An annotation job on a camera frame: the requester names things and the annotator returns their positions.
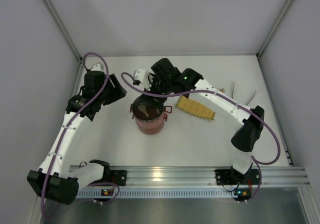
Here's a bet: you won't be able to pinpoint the camera mount white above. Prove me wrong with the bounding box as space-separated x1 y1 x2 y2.
133 69 152 91
89 63 105 73

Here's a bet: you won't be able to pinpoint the grey lid with handle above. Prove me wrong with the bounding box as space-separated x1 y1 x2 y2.
129 95 173 122

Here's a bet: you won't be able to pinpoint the pink steel pot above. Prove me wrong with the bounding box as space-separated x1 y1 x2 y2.
134 118 165 129
138 127 162 135

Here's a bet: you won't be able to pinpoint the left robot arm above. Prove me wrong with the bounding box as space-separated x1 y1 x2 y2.
27 70 127 205

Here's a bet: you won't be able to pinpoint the left camera mount white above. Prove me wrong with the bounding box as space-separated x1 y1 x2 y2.
89 63 105 73

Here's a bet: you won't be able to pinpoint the bamboo tray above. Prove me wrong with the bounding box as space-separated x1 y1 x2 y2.
175 96 216 121

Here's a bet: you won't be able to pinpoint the right camera mount white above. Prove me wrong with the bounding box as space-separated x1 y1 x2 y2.
133 69 152 91

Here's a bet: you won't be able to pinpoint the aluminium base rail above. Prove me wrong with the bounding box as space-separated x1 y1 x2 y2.
76 167 310 201

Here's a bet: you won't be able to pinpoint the metal tongs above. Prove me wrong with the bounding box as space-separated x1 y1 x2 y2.
231 80 259 107

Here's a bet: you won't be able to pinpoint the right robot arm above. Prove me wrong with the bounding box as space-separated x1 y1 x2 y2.
134 58 265 183

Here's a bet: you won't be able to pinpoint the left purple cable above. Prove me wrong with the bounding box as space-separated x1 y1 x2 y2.
40 52 120 219

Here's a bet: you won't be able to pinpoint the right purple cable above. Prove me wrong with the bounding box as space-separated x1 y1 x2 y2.
120 71 281 205

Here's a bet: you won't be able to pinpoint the purple cable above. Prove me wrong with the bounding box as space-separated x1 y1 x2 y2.
40 52 120 219
120 71 281 205

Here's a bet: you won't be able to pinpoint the beige spoon head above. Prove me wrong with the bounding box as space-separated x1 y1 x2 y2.
137 105 149 118

